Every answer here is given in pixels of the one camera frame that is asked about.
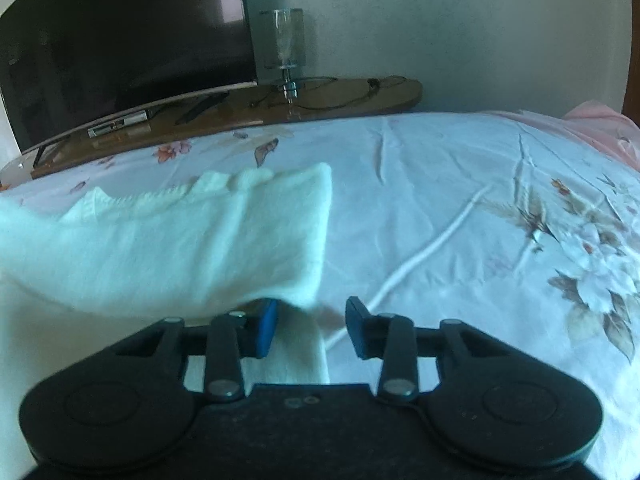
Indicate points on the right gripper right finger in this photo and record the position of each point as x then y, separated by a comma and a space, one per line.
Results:
399, 344

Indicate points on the glass table lamp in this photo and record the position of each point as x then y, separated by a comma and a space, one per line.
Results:
284, 46

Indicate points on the floral white bed sheet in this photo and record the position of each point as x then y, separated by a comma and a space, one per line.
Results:
528, 236

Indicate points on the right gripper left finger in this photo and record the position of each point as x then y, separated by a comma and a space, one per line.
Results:
224, 342

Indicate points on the pink blanket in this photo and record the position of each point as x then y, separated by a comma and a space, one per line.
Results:
592, 123

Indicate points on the wooden TV console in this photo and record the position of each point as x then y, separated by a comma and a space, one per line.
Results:
318, 99

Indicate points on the white knitted sweater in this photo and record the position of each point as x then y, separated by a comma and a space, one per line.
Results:
74, 281

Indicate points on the large black television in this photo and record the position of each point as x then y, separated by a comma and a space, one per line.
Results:
66, 64

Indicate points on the silver set-top box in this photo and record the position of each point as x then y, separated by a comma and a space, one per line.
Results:
118, 123

